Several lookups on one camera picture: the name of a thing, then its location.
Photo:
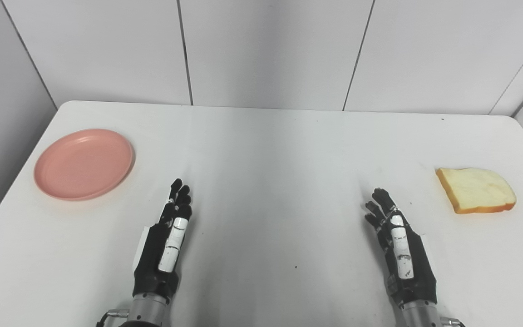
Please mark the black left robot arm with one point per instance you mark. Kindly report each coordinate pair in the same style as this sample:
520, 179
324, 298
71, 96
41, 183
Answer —
145, 313

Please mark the slice of white bread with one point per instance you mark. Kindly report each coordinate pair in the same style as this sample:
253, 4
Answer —
477, 188

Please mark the pink round plate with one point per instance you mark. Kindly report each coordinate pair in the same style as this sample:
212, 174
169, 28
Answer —
83, 164

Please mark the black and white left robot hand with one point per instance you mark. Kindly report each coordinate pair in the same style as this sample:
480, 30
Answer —
155, 259

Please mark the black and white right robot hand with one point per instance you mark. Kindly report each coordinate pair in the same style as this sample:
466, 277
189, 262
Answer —
418, 272

